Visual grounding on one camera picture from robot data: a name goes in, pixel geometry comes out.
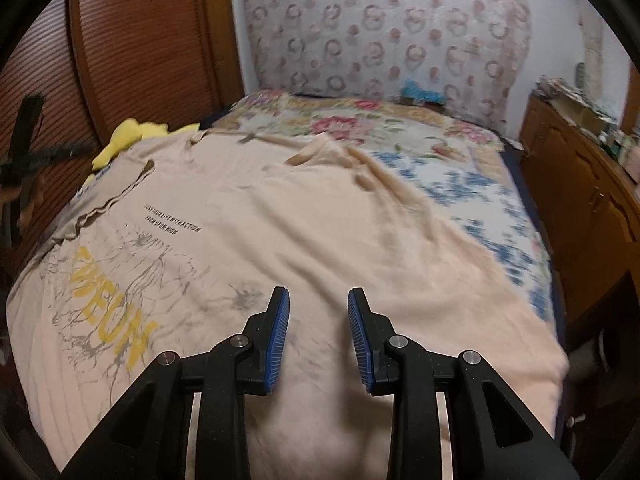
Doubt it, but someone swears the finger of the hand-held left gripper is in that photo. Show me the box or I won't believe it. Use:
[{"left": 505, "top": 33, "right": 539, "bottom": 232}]
[{"left": 31, "top": 141, "right": 101, "bottom": 165}]

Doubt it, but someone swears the yellow plush toy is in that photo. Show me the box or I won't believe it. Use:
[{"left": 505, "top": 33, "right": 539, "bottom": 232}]
[{"left": 90, "top": 118, "right": 202, "bottom": 173}]

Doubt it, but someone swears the row of small dresser ornaments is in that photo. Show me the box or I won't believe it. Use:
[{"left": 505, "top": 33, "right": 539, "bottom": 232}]
[{"left": 534, "top": 62, "right": 640, "bottom": 183}]

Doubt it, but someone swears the blue cloth item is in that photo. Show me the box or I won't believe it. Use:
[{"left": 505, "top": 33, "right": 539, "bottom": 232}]
[{"left": 401, "top": 79, "right": 447, "bottom": 106}]

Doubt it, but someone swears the brown wooden dresser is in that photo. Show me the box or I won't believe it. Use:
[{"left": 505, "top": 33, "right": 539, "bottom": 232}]
[{"left": 519, "top": 94, "right": 640, "bottom": 323}]

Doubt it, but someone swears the floral patterned curtain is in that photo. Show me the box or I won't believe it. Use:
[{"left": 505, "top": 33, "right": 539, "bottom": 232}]
[{"left": 240, "top": 0, "right": 532, "bottom": 111}]

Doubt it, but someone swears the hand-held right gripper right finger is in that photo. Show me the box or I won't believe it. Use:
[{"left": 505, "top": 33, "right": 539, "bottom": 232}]
[{"left": 348, "top": 287, "right": 581, "bottom": 480}]

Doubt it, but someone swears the beige printed t-shirt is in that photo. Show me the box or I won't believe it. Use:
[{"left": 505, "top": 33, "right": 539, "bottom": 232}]
[{"left": 5, "top": 130, "right": 571, "bottom": 480}]

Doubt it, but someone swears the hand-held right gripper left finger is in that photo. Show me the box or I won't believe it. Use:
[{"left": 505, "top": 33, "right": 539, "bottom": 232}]
[{"left": 60, "top": 286, "right": 290, "bottom": 480}]

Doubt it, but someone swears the floral bed sheet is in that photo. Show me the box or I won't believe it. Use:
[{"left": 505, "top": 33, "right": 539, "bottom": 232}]
[{"left": 200, "top": 89, "right": 566, "bottom": 323}]

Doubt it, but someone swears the brown wooden wardrobe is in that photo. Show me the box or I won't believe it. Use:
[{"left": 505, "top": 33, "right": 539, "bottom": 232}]
[{"left": 0, "top": 0, "right": 247, "bottom": 266}]

